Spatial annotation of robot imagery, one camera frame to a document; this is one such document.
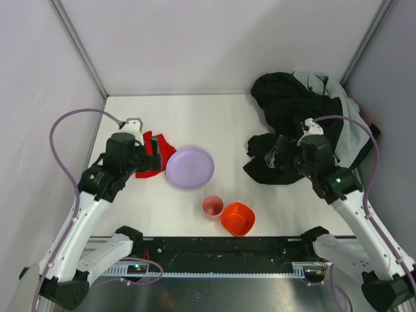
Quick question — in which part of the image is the red cloth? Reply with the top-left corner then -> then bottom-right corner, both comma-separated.
135,131 -> 177,179

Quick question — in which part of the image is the black cloth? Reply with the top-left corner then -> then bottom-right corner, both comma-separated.
243,72 -> 343,185

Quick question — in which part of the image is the grey cloth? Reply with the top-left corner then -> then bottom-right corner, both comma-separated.
293,71 -> 372,169

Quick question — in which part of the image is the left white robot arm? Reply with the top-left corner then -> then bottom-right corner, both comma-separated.
26,130 -> 161,311

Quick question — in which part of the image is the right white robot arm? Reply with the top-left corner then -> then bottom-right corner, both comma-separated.
265,135 -> 415,311

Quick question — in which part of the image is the lilac plastic plate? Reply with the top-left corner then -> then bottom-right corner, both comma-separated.
166,147 -> 215,190

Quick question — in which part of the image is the orange plastic bowl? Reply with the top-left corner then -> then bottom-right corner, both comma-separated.
220,202 -> 256,237

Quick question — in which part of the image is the pink plastic cup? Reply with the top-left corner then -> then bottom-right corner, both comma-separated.
201,196 -> 224,221

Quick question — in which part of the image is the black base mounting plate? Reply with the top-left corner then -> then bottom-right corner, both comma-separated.
132,237 -> 322,273

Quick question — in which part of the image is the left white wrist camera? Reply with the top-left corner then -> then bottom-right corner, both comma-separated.
119,118 -> 144,144

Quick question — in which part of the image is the grey slotted cable duct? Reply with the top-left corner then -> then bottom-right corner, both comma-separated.
101,263 -> 329,279

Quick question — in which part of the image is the left aluminium frame post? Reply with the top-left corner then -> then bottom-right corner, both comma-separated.
47,0 -> 108,99

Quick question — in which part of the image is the aluminium frame post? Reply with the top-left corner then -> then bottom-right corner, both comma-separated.
47,0 -> 108,99
340,0 -> 394,88

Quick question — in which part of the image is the right aluminium frame post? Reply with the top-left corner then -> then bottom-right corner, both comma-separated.
340,0 -> 394,88

